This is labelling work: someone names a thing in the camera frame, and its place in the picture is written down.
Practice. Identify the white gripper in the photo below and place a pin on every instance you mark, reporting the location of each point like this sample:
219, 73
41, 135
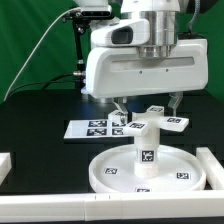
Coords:
120, 72

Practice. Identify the white cross-shaped table base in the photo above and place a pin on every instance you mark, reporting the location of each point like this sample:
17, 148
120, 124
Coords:
140, 124

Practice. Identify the white round table top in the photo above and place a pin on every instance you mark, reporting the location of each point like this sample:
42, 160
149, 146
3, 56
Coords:
167, 169

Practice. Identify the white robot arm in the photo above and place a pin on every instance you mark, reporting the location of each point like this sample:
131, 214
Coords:
140, 53

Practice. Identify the white fiducial marker sheet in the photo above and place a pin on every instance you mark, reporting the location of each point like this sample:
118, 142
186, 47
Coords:
90, 129

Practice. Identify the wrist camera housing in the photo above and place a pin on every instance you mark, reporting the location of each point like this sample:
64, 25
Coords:
127, 32

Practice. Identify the white right fence rail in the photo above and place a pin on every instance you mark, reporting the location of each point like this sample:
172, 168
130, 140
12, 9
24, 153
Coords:
214, 170

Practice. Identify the white fence rail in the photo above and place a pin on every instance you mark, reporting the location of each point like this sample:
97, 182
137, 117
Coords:
214, 170
89, 207
5, 165

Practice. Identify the black camera on stand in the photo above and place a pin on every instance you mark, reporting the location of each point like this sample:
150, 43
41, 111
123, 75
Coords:
81, 18

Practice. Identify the white front fence rail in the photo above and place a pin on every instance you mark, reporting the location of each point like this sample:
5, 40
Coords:
89, 207

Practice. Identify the white left fence rail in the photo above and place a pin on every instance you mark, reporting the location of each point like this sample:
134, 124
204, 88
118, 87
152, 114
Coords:
5, 165

